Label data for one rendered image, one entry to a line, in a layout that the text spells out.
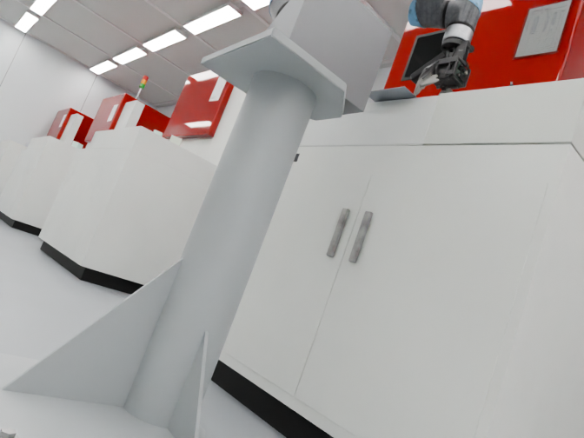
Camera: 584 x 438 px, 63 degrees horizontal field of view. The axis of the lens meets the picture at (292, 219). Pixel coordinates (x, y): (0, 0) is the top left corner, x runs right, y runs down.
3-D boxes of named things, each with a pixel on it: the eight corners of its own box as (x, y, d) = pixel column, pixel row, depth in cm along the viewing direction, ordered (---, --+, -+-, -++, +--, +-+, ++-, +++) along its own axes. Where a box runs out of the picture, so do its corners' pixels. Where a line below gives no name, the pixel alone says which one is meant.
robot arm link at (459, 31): (441, 27, 132) (454, 43, 137) (435, 41, 132) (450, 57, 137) (465, 21, 126) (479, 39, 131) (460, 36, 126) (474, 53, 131)
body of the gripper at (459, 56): (451, 75, 123) (464, 34, 125) (423, 78, 130) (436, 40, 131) (465, 89, 128) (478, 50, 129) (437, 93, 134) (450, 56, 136)
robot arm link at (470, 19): (455, 7, 139) (486, 8, 135) (444, 39, 137) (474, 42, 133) (453, -12, 132) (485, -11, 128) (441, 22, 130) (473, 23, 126)
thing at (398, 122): (307, 157, 169) (320, 122, 171) (441, 160, 126) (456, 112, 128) (288, 145, 163) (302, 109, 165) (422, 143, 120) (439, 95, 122)
